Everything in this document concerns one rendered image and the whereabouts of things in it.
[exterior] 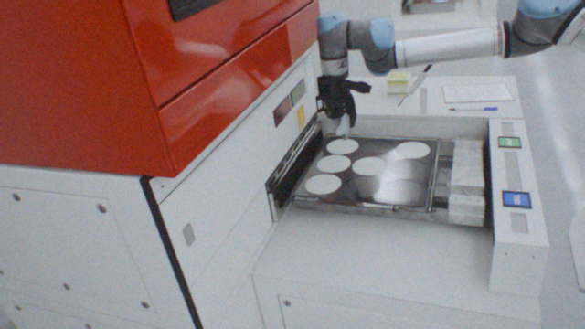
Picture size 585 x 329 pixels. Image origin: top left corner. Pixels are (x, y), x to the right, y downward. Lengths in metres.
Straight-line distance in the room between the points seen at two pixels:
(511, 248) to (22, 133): 0.92
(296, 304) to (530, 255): 0.53
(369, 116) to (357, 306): 0.64
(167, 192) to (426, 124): 0.89
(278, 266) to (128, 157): 0.51
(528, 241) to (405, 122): 0.62
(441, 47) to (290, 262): 0.67
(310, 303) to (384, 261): 0.20
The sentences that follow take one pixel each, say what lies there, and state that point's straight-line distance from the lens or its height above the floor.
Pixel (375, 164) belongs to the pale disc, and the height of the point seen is 0.90.
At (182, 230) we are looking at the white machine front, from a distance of 0.81.
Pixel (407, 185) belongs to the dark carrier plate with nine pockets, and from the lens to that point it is 1.17.
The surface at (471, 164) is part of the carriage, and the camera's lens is 1.31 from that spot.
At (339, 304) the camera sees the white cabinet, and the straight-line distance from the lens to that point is 1.05.
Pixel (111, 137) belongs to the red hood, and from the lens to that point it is 0.73.
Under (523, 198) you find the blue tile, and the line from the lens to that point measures 1.04.
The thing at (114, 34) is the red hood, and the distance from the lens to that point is 0.63.
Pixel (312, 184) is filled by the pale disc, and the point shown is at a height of 0.90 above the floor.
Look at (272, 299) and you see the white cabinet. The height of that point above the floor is 0.74.
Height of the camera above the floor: 1.55
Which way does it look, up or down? 30 degrees down
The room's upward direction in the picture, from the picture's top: 9 degrees counter-clockwise
